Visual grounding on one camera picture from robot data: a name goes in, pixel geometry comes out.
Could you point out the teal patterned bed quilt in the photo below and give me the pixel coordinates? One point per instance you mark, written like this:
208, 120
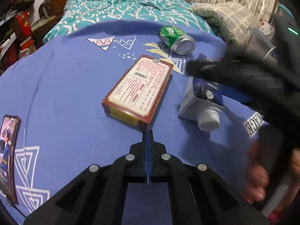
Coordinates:
78, 14

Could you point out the green soda can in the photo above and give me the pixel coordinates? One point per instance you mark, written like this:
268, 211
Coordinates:
177, 40

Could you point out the cluttered storage shelf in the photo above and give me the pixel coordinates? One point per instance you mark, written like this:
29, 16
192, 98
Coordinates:
15, 29

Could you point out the smartphone with lit screen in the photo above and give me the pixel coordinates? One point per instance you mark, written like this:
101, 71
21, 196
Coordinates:
9, 132

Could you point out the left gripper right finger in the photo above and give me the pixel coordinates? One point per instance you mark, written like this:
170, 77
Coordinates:
197, 194

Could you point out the person's right hand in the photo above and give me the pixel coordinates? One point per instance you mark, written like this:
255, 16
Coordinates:
257, 178

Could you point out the blue patterned blanket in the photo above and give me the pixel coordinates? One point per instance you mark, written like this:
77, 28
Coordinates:
58, 90

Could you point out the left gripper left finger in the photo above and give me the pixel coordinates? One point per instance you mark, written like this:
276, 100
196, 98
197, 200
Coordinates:
97, 195

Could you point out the brown yellow medicine box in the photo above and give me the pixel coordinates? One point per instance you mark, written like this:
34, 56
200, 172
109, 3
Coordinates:
135, 98

